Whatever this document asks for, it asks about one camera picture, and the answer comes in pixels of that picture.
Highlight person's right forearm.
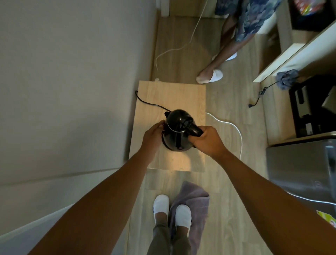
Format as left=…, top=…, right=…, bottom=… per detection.
left=213, top=150, right=336, bottom=255

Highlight black appliance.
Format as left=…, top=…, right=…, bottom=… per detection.
left=288, top=75, right=336, bottom=139

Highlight black kettle power cord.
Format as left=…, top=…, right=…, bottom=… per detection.
left=135, top=90, right=171, bottom=112

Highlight person's right hand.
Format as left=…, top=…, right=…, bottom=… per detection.
left=187, top=126, right=229, bottom=160

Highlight purple towel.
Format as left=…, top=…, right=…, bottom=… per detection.
left=167, top=181, right=210, bottom=255

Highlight thin white cable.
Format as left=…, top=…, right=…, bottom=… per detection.
left=155, top=0, right=208, bottom=81

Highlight red colourful packet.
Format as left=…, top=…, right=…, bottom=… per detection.
left=293, top=0, right=320, bottom=15

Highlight person's grey trousers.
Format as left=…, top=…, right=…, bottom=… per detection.
left=146, top=212, right=192, bottom=255

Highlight black electric kettle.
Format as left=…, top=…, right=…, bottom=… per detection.
left=161, top=109, right=204, bottom=152

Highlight green and yellow packet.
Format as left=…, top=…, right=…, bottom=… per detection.
left=316, top=210, right=336, bottom=228

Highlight person's left forearm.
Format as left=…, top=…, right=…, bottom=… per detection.
left=28, top=150, right=156, bottom=255

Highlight white shelf unit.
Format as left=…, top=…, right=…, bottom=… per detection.
left=253, top=0, right=336, bottom=83

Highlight person's left hand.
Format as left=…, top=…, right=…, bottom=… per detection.
left=141, top=120, right=166, bottom=158

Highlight black cable with plug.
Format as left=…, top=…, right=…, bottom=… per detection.
left=248, top=81, right=282, bottom=108

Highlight thick white cable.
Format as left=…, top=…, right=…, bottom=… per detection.
left=205, top=112, right=243, bottom=161

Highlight blue-grey cloth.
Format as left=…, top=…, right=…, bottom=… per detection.
left=276, top=69, right=300, bottom=91

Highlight person's white slipper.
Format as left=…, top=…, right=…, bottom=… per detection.
left=196, top=69, right=223, bottom=84
left=175, top=205, right=191, bottom=228
left=212, top=52, right=238, bottom=62
left=153, top=194, right=170, bottom=219

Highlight silver fridge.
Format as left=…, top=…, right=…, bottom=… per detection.
left=266, top=131, right=336, bottom=218

